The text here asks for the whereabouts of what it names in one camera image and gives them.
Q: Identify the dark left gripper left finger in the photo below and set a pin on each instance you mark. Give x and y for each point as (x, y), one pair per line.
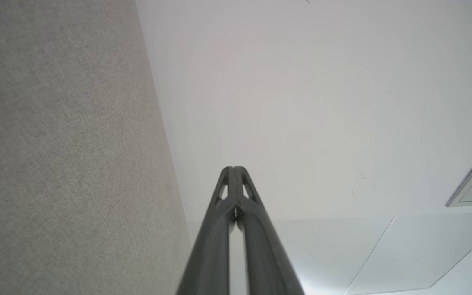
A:
(213, 254)

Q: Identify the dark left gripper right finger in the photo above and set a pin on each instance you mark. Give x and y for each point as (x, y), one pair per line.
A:
(264, 262)

